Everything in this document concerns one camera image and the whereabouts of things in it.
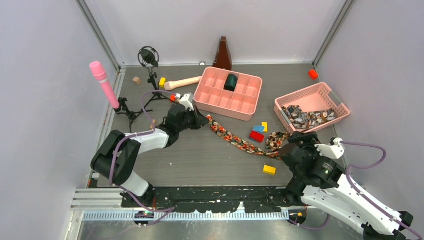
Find dark green rolled tie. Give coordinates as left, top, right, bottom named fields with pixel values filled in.
left=224, top=73, right=238, bottom=92

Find yellow cube block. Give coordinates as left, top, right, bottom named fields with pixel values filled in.
left=158, top=77, right=167, bottom=88

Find pink divided organizer tray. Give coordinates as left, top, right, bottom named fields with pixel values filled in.
left=193, top=67, right=263, bottom=121

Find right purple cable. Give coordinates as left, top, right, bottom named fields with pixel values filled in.
left=287, top=140, right=424, bottom=240

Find yellow block near front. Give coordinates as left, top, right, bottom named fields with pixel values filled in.
left=262, top=165, right=277, bottom=175

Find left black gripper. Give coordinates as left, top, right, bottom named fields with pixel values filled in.
left=176, top=105, right=209, bottom=133

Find small wooden rectangular block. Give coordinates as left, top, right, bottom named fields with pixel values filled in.
left=150, top=119, right=156, bottom=130

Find floral patterned necktie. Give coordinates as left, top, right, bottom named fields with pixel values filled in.
left=207, top=114, right=292, bottom=161

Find pink perforated basket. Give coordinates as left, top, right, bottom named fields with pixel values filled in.
left=273, top=82, right=351, bottom=133

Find blue toy brick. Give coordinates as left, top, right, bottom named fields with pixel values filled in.
left=252, top=125, right=263, bottom=133

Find purple cable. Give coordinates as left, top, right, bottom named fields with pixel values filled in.
left=287, top=140, right=424, bottom=240
left=108, top=90, right=181, bottom=229

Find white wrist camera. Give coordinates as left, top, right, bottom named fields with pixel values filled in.
left=174, top=93, right=195, bottom=112
left=314, top=137, right=345, bottom=160

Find yellow small block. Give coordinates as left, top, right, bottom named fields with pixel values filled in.
left=261, top=122, right=268, bottom=133

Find brown wooden metronome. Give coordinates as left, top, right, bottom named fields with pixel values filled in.
left=212, top=36, right=233, bottom=71

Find red block far corner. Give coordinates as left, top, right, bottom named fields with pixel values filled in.
left=308, top=69, right=319, bottom=80

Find red toy brick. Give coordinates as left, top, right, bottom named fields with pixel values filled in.
left=249, top=130, right=265, bottom=143

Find black microphone with tripod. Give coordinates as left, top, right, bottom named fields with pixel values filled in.
left=116, top=46, right=173, bottom=128

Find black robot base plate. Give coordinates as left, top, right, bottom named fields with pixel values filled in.
left=121, top=186, right=308, bottom=225

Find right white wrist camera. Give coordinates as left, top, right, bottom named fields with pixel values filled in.
left=314, top=137, right=345, bottom=160

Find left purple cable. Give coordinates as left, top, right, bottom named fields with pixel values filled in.
left=108, top=90, right=181, bottom=229

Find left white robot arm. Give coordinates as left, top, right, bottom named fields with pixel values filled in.
left=90, top=103, right=209, bottom=207

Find wooden cube block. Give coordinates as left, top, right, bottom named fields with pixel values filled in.
left=132, top=76, right=142, bottom=85

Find patterned ties in basket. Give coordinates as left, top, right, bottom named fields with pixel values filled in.
left=282, top=105, right=337, bottom=130

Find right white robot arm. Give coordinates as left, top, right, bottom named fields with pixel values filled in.
left=278, top=131, right=414, bottom=240

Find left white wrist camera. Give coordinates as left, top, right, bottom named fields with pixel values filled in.
left=174, top=93, right=195, bottom=112

